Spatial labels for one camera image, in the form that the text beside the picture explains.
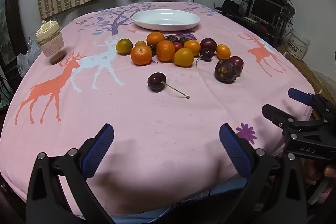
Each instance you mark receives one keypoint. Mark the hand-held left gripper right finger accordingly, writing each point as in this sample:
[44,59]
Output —
[236,153]

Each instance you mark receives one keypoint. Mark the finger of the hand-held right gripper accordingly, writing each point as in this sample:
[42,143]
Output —
[275,113]
[299,95]

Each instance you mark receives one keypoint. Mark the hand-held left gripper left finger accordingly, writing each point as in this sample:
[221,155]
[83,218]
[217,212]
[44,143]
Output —
[98,150]

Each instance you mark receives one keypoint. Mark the dark purple tomato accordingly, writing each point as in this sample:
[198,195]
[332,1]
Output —
[208,44]
[238,62]

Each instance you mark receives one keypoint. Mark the dark water chestnut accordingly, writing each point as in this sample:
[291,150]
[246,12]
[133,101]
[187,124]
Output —
[172,38]
[184,40]
[225,71]
[152,50]

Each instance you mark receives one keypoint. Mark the yellow-orange kumquat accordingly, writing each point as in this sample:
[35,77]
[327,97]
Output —
[183,56]
[223,51]

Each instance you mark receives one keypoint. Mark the dark red cherry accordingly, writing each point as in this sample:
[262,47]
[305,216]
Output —
[206,54]
[156,81]

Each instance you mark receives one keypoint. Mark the yellow-green kumquat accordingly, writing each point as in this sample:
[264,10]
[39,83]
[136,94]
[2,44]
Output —
[124,45]

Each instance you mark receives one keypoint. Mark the small yellow longan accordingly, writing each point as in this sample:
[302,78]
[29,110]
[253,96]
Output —
[140,43]

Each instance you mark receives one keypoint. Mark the red cherry tomato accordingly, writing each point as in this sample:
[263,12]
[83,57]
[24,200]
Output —
[178,46]

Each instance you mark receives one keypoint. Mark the white oval plate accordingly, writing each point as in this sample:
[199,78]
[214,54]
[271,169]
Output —
[168,19]

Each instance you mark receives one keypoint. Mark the person's right hand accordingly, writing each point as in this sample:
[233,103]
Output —
[315,174]

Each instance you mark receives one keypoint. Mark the white plastic bucket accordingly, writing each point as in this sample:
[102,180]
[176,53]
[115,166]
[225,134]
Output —
[298,44]

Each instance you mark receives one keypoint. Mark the pink deer print tablecloth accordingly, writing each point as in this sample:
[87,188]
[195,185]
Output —
[157,134]

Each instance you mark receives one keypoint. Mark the black metal rack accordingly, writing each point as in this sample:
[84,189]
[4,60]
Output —
[265,29]

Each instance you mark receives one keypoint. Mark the computer monitor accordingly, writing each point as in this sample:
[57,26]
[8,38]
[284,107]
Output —
[262,10]

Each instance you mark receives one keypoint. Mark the black hat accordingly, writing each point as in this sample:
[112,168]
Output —
[231,6]

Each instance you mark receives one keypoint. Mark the pink cup with beige lid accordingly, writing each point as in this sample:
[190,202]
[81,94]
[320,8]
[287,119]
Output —
[51,48]

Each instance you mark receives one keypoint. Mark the clear plastic bag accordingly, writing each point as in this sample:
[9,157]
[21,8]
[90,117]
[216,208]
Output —
[25,61]

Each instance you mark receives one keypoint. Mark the dark wooden cabinet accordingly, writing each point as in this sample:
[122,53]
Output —
[8,29]

